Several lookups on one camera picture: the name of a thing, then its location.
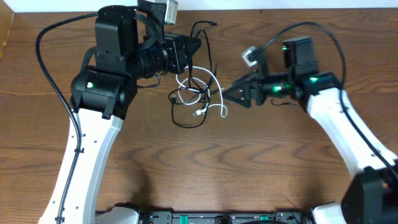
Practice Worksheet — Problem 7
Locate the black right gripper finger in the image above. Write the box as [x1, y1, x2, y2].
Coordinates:
[223, 83, 249, 108]
[231, 70, 260, 86]

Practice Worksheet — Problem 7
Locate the black USB cable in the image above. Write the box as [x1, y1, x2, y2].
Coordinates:
[167, 19, 218, 129]

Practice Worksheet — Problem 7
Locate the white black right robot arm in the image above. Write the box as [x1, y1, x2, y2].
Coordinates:
[223, 37, 397, 223]

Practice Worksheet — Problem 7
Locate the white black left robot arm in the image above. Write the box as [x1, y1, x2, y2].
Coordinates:
[40, 1, 201, 223]

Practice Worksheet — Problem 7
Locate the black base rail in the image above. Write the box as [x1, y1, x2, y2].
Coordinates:
[140, 209, 315, 224]

